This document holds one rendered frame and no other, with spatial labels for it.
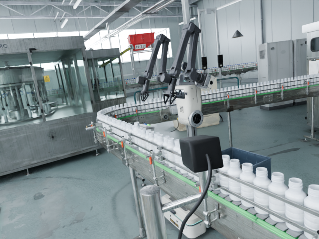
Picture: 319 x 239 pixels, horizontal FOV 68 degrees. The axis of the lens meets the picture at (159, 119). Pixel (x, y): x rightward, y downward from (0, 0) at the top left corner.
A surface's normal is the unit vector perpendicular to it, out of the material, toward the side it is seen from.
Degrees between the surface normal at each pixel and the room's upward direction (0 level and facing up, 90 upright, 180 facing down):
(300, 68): 90
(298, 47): 90
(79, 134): 90
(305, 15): 90
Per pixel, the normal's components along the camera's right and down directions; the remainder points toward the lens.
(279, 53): 0.21, 0.18
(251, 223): -0.86, 0.22
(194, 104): 0.51, 0.29
